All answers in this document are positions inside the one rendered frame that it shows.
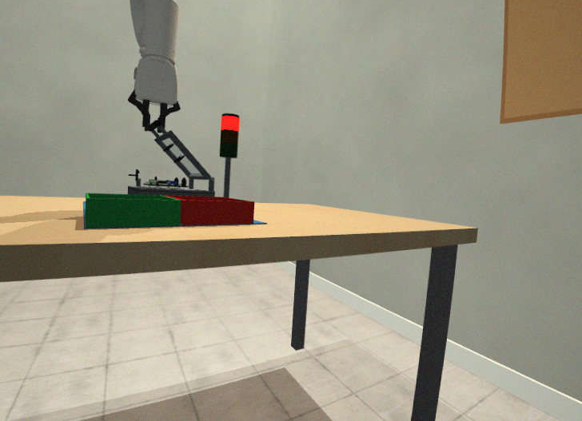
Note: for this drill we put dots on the green open tray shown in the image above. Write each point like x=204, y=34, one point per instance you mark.
x=128, y=210

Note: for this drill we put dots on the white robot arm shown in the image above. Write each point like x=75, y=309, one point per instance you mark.
x=156, y=32

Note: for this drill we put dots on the red bin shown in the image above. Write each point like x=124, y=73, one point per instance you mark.
x=215, y=210

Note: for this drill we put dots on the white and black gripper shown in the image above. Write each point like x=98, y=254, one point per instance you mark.
x=156, y=82

